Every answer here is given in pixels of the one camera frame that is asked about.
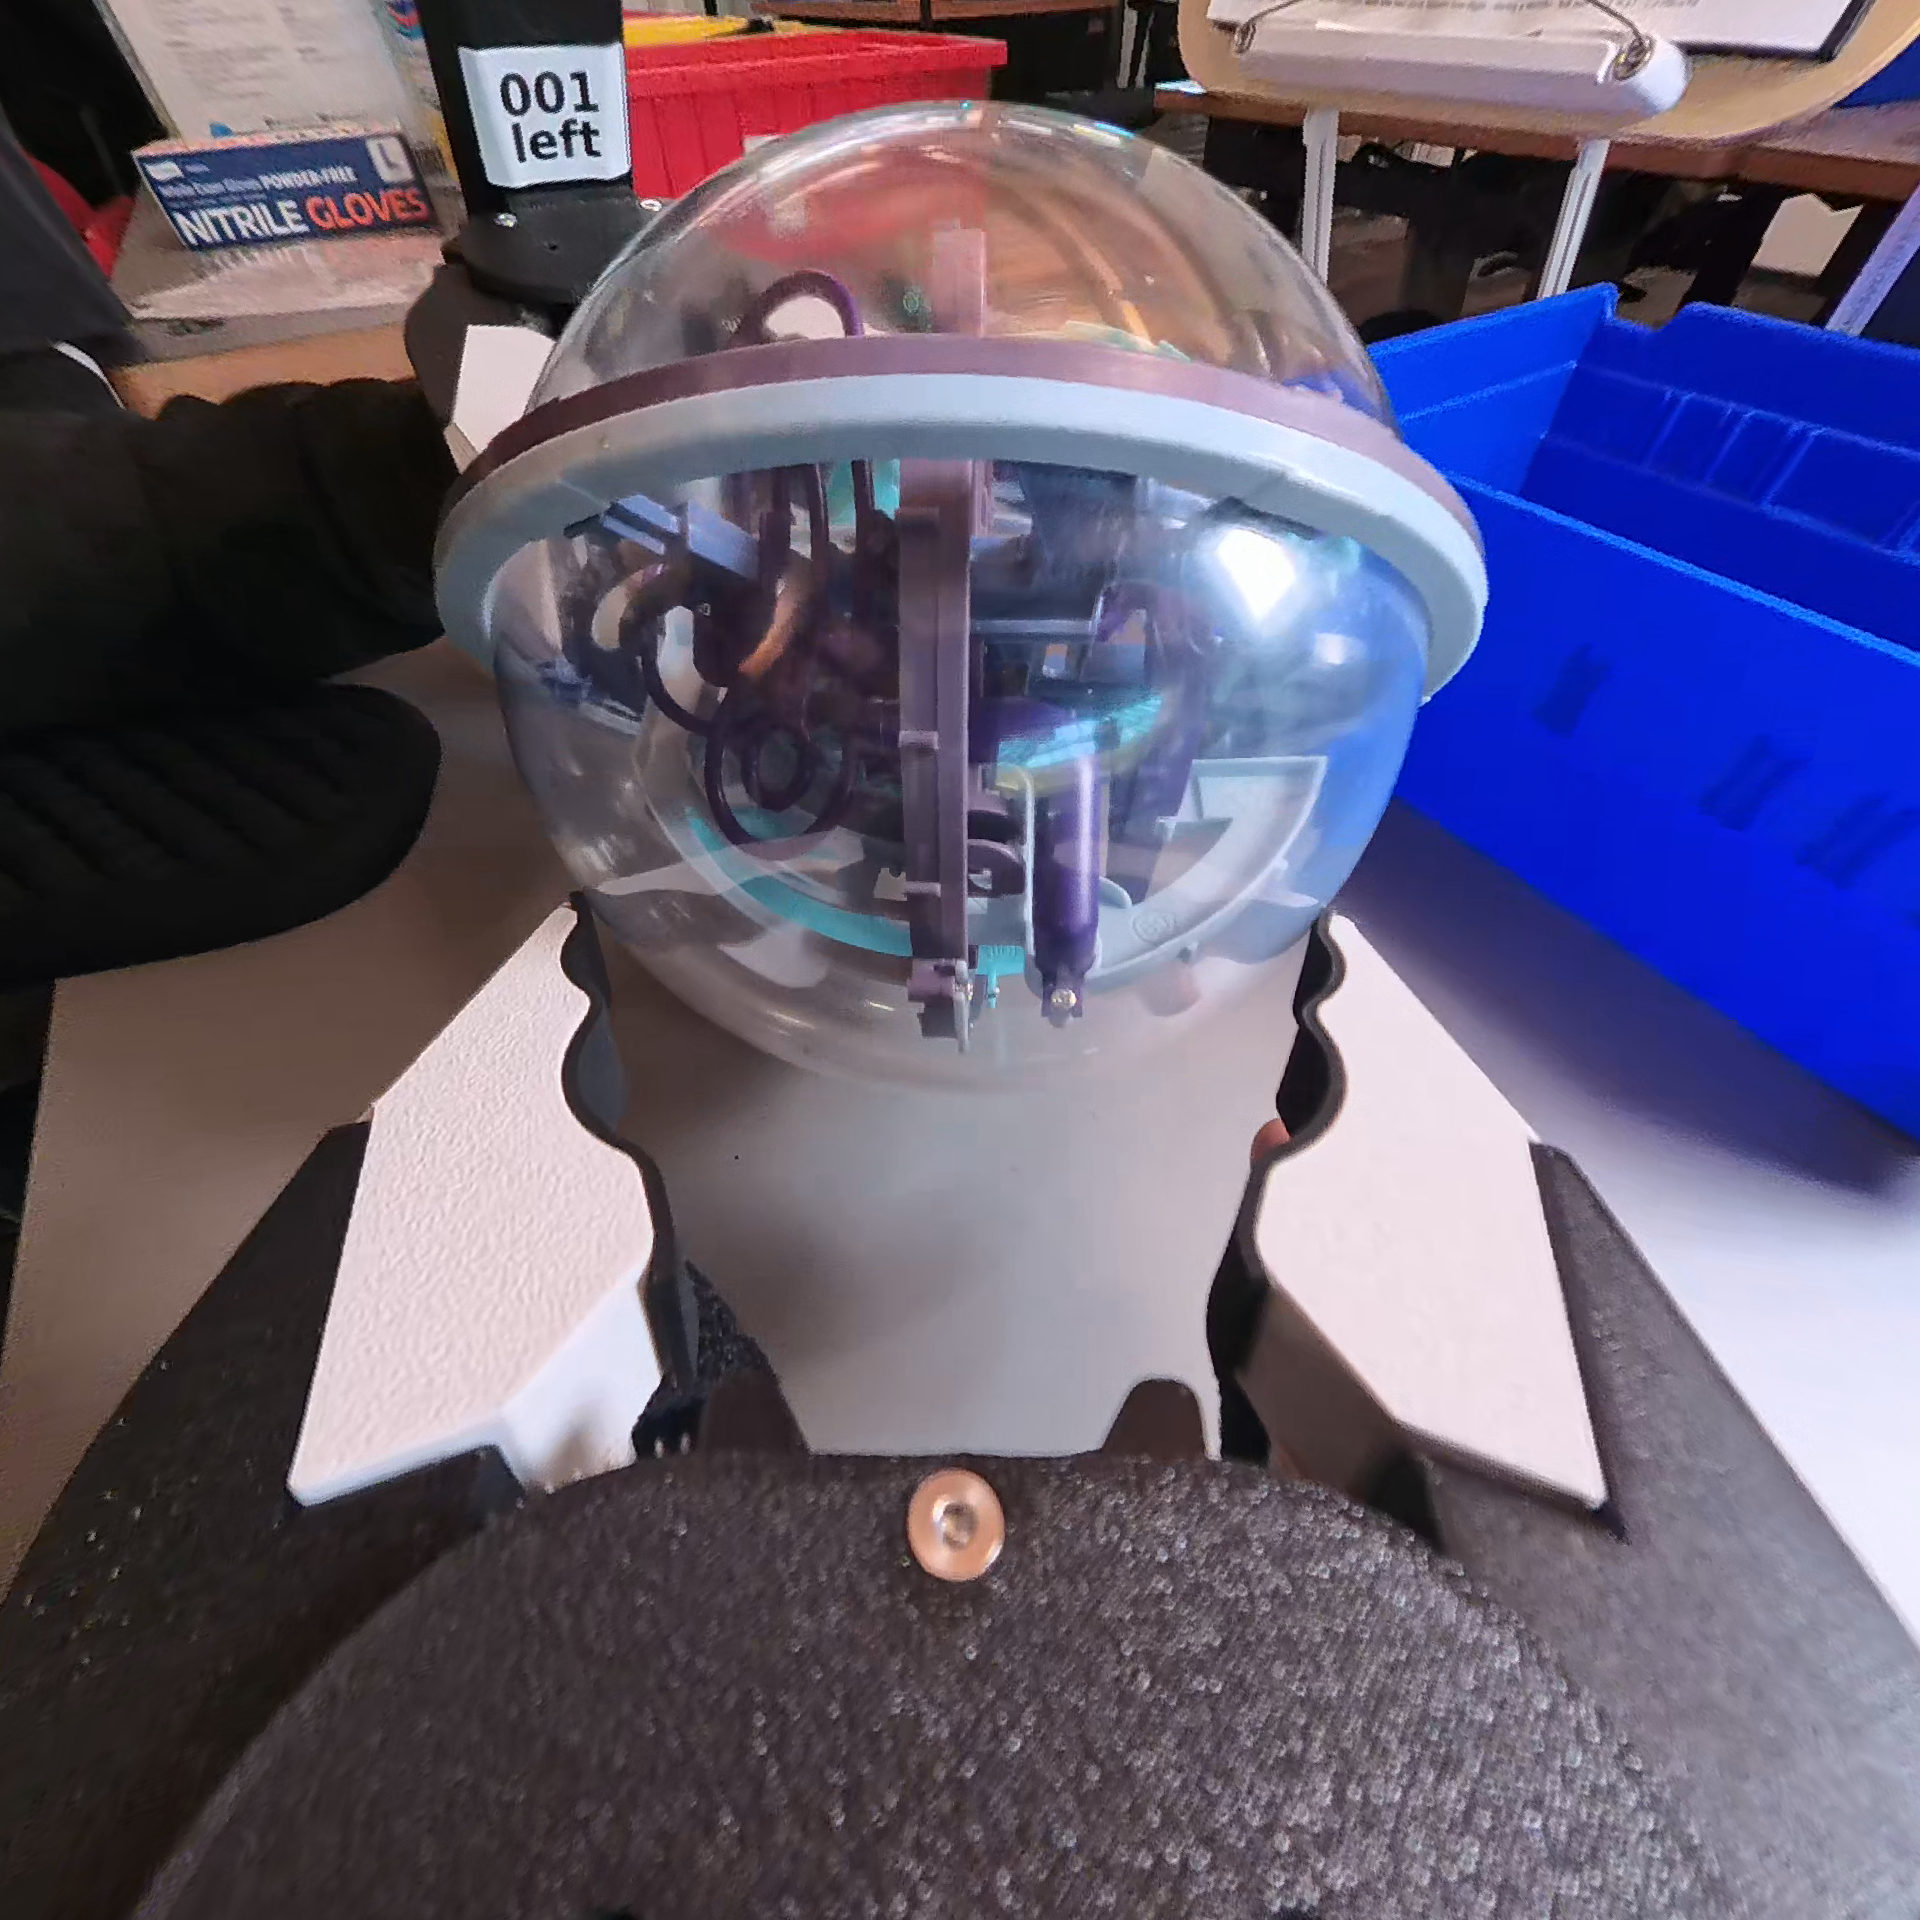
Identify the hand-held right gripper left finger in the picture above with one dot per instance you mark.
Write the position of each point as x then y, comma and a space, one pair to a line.
482, 1231

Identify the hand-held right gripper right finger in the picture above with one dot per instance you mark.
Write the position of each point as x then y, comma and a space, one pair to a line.
1411, 1243

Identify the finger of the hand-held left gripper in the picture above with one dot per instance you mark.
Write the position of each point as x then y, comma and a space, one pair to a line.
484, 375

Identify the clear maze ball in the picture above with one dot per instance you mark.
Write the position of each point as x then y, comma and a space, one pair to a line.
961, 629

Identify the person's left forearm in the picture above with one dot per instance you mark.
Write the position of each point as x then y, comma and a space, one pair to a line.
225, 539

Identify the orange-edged desk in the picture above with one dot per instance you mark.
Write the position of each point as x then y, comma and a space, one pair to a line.
270, 375

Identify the stack of white papers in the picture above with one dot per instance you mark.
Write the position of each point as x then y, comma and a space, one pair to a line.
285, 283

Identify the nitrile glove box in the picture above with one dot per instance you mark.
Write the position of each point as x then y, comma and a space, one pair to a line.
285, 189

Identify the white carton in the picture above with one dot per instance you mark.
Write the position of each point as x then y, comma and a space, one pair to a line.
225, 61

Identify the red plastic bin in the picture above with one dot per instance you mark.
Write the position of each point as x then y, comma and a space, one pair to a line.
841, 113

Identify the black textured wrist pad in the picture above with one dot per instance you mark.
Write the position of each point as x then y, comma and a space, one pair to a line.
196, 840

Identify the blue plastic bin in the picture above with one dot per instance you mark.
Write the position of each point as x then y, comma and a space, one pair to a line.
1652, 750

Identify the wooden desk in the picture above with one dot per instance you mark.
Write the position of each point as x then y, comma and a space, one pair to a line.
1799, 159

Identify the instruction sheet on stand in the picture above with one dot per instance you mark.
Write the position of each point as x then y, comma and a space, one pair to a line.
1757, 98

